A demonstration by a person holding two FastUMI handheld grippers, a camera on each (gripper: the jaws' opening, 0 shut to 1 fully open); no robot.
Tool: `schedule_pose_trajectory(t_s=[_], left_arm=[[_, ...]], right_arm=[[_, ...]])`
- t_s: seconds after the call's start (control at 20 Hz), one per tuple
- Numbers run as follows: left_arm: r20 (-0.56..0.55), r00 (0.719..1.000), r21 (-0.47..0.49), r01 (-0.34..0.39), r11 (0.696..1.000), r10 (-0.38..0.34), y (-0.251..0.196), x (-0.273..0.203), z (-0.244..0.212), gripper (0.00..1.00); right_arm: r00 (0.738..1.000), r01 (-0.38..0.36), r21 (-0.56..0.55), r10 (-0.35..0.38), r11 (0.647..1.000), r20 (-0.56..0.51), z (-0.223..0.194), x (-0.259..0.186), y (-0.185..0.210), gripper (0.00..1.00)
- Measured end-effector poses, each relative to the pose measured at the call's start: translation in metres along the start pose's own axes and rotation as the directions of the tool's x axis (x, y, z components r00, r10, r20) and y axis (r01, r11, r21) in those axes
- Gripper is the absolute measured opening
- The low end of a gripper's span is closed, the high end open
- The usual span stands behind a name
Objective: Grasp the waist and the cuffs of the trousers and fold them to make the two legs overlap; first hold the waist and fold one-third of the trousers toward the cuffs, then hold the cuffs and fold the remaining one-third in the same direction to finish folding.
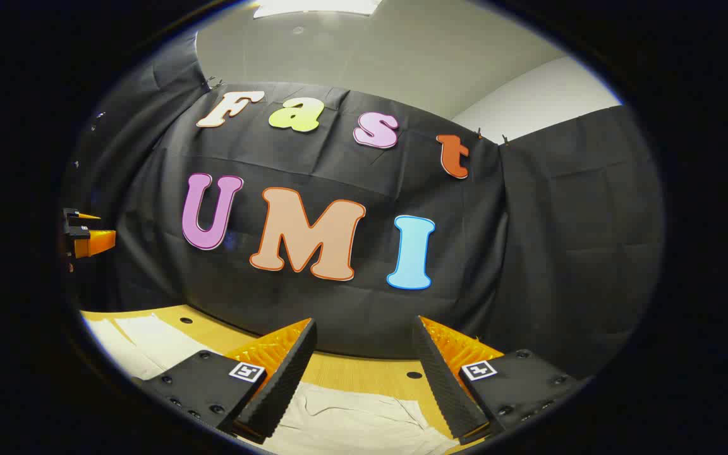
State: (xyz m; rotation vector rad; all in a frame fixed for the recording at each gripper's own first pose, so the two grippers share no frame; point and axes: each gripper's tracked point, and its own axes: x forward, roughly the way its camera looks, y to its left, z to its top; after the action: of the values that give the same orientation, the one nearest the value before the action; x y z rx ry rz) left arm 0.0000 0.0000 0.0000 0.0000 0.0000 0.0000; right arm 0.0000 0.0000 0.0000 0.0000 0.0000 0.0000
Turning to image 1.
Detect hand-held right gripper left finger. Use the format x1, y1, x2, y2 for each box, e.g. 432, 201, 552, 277
140, 318, 318, 445

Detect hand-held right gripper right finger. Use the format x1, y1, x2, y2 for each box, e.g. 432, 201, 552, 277
411, 315, 583, 446

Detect cream white jeans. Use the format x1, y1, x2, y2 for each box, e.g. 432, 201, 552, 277
83, 313, 459, 455

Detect black backdrop cloth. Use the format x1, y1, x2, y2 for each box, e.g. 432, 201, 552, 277
61, 28, 665, 380

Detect ceiling light panel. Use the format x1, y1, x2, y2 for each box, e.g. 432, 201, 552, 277
252, 0, 382, 18

